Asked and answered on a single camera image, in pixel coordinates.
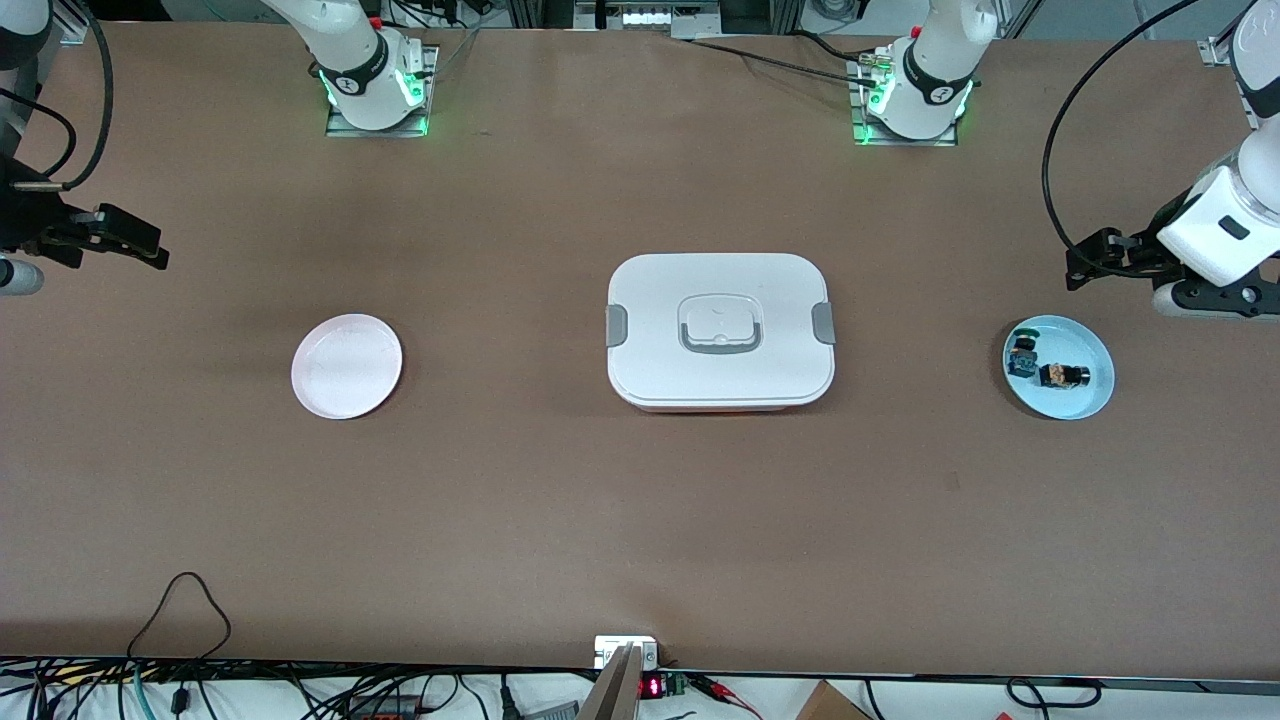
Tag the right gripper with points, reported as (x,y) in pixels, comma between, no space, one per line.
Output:
(22,217)

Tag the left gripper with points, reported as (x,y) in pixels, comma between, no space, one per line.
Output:
(1141,250)

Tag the orange push button switch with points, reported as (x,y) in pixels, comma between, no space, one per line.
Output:
(1062,377)

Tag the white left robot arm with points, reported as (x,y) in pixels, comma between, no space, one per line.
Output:
(930,70)

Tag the light blue round plate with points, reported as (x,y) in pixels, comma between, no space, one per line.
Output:
(1075,400)

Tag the pink round plate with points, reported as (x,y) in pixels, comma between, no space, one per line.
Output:
(347,366)

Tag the white lunch box grey clips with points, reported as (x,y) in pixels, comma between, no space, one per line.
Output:
(720,335)

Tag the black device with white lights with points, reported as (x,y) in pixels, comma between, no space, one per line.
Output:
(650,15)

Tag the brown cardboard box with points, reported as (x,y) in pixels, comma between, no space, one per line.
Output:
(830,705)

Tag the red clip lead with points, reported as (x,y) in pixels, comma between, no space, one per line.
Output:
(725,690)

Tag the red digit display module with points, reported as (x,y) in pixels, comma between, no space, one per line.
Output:
(655,687)

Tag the white box at table edge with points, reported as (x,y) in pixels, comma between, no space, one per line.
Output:
(612,648)

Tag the green blue switch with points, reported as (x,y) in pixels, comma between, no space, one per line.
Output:
(1023,355)

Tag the aluminium frame rail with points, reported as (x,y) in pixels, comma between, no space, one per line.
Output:
(1215,52)

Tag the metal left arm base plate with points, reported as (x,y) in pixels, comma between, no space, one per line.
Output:
(870,135)

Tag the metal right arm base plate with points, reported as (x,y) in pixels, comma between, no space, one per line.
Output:
(340,125)

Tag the grey camera mount bar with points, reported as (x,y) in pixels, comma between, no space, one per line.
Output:
(615,690)

